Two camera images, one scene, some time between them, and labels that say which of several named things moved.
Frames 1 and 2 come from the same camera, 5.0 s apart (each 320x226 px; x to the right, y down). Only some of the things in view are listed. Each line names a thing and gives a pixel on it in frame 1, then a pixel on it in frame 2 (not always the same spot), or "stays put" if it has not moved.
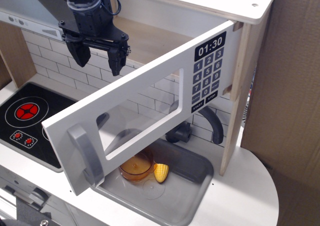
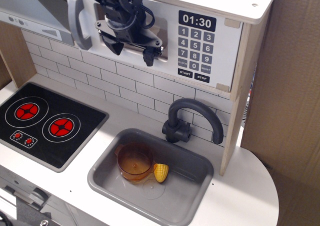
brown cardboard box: [282, 125] stays put
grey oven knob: [37, 198] stays put
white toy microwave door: [129, 113] -> [196, 45]
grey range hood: [38, 9] stays put
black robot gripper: [93, 24] -> [129, 26]
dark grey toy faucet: [182, 131] stays put
